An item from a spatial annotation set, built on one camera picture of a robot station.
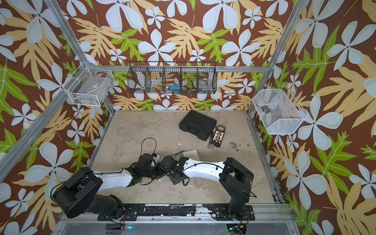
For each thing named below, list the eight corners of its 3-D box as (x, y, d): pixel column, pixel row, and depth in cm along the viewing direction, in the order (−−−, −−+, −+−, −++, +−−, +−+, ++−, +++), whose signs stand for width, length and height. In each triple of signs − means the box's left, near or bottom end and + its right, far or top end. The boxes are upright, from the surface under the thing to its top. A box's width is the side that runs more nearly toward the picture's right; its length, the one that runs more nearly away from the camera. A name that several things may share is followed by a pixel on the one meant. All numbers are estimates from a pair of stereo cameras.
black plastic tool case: (178, 128, 111) (178, 124, 106) (190, 113, 121) (191, 108, 117) (205, 142, 103) (206, 137, 99) (216, 124, 114) (217, 119, 109)
